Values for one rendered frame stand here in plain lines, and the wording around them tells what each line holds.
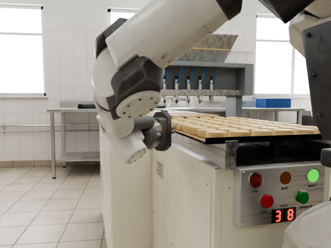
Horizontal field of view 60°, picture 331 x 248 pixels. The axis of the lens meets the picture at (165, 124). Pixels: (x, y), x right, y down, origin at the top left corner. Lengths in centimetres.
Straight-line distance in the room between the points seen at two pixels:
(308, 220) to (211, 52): 109
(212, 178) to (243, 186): 7
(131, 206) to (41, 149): 338
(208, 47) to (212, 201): 93
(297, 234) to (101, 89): 44
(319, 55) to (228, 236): 47
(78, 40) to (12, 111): 141
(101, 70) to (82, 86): 399
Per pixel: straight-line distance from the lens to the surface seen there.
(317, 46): 49
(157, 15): 41
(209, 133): 68
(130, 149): 68
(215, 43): 150
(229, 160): 67
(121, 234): 145
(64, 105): 445
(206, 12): 40
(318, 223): 56
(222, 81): 154
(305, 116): 102
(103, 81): 48
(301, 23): 50
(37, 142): 466
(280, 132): 77
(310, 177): 80
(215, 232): 74
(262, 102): 440
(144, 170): 136
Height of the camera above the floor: 100
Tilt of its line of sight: 5 degrees down
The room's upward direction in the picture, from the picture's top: straight up
